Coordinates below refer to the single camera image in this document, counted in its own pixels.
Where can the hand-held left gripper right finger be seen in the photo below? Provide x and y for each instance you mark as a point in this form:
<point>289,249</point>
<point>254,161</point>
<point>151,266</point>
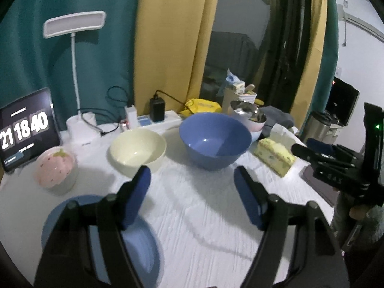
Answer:
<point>249,198</point>

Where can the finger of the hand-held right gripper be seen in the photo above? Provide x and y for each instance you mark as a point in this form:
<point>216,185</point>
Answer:
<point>306,153</point>
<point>322,147</point>

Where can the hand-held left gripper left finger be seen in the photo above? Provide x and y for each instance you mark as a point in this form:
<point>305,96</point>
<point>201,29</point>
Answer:
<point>136,198</point>

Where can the cream bowl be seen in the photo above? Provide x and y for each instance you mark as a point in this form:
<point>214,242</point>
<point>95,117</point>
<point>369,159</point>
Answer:
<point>136,150</point>

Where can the large blue plate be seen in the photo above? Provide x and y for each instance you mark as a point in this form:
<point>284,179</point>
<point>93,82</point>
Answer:
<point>144,246</point>

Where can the blue bowl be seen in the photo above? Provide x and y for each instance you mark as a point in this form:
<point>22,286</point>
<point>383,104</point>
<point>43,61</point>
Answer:
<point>214,139</point>

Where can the pink strawberry print bowl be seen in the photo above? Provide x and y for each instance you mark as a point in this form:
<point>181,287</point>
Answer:
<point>55,168</point>

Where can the person's right hand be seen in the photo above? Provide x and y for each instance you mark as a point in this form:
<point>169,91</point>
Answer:
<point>359,212</point>

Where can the steel tumbler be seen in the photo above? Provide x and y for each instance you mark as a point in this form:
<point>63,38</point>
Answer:
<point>316,127</point>

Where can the yellow tissue box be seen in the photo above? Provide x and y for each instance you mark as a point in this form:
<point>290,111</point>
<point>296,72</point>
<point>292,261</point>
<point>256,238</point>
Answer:
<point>274,156</point>

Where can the dark flat case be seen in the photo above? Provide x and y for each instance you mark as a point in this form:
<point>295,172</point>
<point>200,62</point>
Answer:
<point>321,186</point>

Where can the grey cloth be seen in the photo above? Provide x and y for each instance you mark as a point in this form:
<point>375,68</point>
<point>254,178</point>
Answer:
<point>279,117</point>

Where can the black monitor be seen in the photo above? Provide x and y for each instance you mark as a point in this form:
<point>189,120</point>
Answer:
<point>342,102</point>

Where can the steel bowl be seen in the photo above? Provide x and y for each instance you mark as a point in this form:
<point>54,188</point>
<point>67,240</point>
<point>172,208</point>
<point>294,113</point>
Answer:
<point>247,111</point>

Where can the white charger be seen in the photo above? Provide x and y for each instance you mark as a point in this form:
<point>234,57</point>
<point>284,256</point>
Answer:
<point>131,117</point>

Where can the narrow teal curtain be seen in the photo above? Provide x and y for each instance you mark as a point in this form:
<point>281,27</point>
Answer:
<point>328,66</point>

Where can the white power strip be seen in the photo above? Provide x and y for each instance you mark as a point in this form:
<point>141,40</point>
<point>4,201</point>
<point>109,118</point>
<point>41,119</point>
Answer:
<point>171,118</point>

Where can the black charger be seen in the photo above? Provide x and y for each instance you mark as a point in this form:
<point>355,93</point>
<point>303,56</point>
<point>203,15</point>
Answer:
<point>157,109</point>

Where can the beige carton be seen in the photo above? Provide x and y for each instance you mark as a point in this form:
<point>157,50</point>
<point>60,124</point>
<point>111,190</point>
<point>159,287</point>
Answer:
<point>237,93</point>

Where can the narrow yellow curtain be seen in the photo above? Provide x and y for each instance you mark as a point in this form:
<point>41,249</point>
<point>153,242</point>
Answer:
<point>312,51</point>

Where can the yellow packet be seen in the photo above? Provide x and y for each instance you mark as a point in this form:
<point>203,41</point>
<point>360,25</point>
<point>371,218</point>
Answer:
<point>204,105</point>

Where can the tablet with clock display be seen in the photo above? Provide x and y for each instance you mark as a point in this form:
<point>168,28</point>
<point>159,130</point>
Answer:
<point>27,129</point>

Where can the white air conditioner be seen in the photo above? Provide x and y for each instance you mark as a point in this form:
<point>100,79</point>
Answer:
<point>360,21</point>

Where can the white desk lamp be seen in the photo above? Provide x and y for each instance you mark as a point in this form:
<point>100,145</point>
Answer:
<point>75,22</point>

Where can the black window frame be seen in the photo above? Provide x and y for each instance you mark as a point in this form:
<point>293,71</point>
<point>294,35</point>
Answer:
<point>285,42</point>

